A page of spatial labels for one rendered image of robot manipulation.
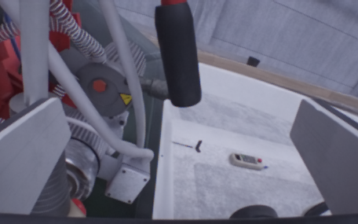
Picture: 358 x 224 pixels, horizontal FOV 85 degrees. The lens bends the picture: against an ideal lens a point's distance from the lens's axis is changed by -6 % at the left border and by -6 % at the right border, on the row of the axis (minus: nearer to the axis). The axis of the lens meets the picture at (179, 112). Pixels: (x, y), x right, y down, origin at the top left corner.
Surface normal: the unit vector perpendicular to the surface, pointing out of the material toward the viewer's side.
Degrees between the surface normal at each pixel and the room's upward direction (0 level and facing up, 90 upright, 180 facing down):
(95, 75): 90
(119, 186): 81
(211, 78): 90
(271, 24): 90
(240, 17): 90
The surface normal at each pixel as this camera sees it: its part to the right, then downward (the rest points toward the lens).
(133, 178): 0.14, 0.42
